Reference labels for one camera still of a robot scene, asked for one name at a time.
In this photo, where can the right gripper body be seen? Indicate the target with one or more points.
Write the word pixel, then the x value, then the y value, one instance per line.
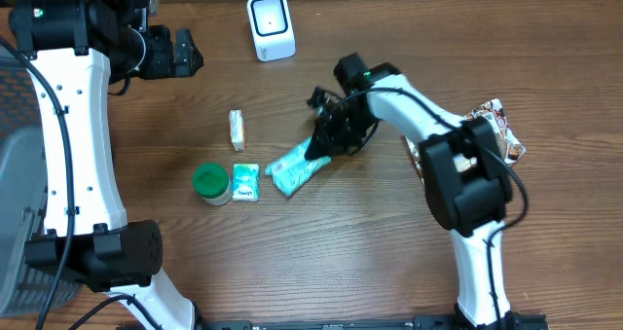
pixel 349 126

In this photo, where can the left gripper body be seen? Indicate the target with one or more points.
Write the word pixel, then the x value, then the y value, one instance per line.
pixel 147 56

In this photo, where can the teal crinkled wrapper packet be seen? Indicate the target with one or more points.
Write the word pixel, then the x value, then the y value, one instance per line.
pixel 293 170

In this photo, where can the orange tissue pack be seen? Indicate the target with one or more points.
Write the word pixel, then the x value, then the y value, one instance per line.
pixel 237 130

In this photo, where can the teal tissue pack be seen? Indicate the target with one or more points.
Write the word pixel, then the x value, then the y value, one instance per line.
pixel 246 183

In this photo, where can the green lid jar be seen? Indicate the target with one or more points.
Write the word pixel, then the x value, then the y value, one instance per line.
pixel 213 184

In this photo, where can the beige snack pouch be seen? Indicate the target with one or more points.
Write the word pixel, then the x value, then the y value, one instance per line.
pixel 511 149

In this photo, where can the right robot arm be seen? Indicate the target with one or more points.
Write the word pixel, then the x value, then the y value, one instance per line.
pixel 466 183

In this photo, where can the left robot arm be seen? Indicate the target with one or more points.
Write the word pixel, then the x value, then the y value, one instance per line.
pixel 74 50

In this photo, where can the white barcode scanner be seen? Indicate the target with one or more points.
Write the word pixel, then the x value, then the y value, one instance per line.
pixel 271 28

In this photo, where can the grey plastic shopping basket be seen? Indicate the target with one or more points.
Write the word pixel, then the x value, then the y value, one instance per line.
pixel 23 191

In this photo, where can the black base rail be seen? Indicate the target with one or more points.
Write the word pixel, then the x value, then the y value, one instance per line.
pixel 515 321

